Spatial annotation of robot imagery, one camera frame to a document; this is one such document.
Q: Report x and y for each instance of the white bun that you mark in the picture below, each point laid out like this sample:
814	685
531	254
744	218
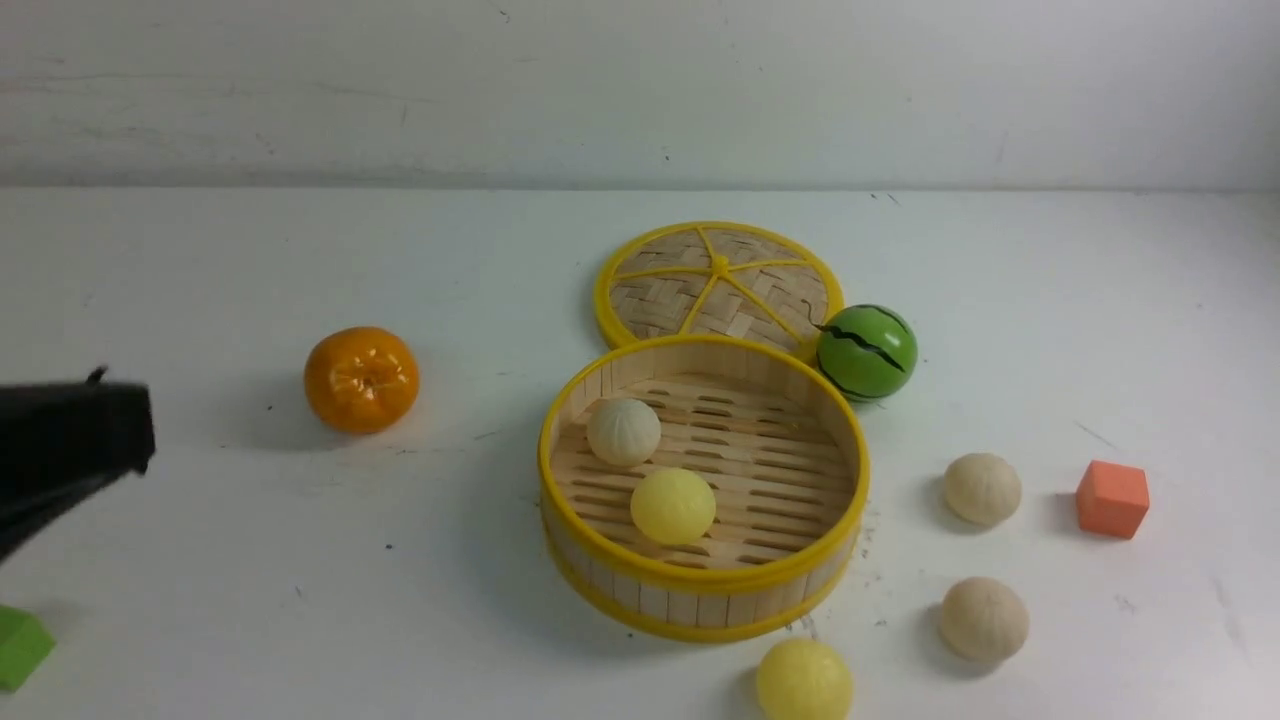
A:
624	432
983	620
984	489

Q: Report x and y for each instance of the yellow bun bottom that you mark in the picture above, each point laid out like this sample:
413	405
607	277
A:
804	679

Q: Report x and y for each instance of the green toy watermelon ball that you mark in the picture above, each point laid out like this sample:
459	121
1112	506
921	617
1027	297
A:
867	351

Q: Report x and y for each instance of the woven bamboo steamer lid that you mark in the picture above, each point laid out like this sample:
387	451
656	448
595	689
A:
730	279

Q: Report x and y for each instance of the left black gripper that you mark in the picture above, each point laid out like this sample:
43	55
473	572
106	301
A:
64	441

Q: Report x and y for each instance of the orange toy tangerine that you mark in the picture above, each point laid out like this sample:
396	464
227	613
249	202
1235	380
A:
361	380

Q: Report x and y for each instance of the orange cube block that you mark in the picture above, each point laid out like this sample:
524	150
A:
1112	499

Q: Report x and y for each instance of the yellow bun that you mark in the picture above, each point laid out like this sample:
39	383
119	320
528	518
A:
673	506
804	679

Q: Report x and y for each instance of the green block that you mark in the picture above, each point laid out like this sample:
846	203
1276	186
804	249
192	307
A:
25	644

